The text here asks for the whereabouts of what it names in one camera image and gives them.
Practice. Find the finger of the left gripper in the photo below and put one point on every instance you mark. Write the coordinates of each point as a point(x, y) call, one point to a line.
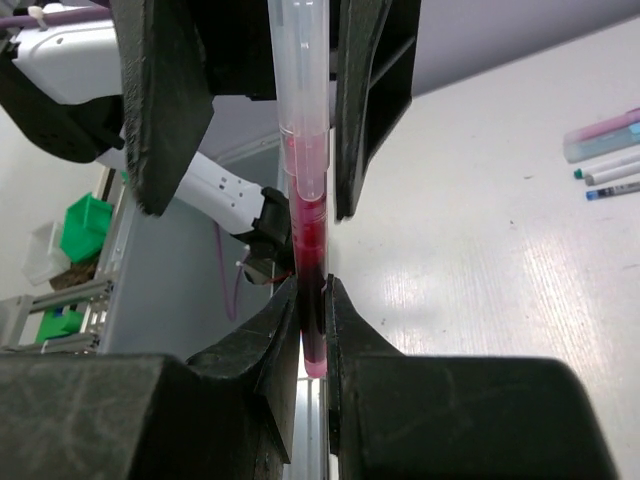
point(176, 57)
point(374, 46)

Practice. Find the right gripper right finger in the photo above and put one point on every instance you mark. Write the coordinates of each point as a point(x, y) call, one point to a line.
point(398, 416)

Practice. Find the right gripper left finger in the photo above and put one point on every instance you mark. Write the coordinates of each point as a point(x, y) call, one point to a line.
point(225, 413)

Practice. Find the red gel pen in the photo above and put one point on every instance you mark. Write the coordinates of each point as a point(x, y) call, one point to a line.
point(309, 239)

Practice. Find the light blue highlighter pen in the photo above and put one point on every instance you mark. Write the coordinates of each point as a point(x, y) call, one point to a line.
point(603, 144)

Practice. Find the white teal marker pen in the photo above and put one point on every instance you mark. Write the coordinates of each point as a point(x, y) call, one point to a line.
point(582, 173)

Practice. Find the pink highlighter pen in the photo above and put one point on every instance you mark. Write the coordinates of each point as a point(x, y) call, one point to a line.
point(602, 127)

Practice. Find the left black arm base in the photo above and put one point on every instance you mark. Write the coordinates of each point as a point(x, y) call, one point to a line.
point(267, 263)

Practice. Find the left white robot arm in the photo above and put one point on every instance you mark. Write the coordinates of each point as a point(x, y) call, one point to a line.
point(61, 84)

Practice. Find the green storage bin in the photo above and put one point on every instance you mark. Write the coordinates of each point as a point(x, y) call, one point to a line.
point(59, 322)
point(85, 227)

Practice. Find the white storage bin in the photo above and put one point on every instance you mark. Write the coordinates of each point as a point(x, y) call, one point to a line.
point(44, 259)

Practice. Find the aluminium frame rail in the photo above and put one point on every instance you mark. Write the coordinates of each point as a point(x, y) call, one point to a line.
point(171, 283)

